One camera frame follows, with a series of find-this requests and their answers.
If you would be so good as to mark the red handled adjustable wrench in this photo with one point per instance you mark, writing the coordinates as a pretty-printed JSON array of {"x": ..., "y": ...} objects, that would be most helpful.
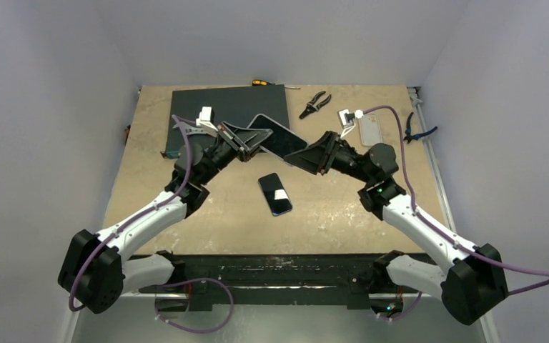
[{"x": 182, "y": 127}]

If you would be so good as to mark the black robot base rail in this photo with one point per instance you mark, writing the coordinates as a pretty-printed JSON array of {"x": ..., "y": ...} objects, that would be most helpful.
[{"x": 353, "y": 281}]

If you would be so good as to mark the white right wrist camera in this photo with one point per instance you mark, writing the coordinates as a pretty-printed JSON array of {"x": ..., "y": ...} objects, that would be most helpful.
[{"x": 349, "y": 120}]

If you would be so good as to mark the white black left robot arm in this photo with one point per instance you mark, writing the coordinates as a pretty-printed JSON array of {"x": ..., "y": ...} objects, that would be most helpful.
[{"x": 96, "y": 269}]

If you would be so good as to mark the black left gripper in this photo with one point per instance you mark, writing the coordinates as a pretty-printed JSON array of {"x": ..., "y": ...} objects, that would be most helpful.
[{"x": 250, "y": 138}]

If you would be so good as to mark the blue smartphone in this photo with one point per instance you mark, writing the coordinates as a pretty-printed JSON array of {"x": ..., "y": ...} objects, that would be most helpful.
[{"x": 275, "y": 194}]

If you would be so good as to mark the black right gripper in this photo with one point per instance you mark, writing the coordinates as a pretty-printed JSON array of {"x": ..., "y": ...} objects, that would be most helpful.
[{"x": 327, "y": 153}]

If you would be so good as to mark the black grey wire stripper pliers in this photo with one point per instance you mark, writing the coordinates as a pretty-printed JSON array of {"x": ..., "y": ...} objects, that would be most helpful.
[{"x": 319, "y": 100}]

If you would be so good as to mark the yellow black screwdriver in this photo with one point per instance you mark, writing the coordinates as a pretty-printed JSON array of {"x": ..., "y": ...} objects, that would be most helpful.
[{"x": 259, "y": 82}]

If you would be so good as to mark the phone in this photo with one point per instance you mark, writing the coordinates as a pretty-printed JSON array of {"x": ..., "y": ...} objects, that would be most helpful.
[
  {"x": 282, "y": 141},
  {"x": 370, "y": 131}
]

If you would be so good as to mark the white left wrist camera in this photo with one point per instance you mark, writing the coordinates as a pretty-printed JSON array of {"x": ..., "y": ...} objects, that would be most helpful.
[{"x": 203, "y": 124}]

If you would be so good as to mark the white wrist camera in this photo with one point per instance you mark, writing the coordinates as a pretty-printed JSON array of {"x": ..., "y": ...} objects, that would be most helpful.
[
  {"x": 203, "y": 124},
  {"x": 349, "y": 120}
]

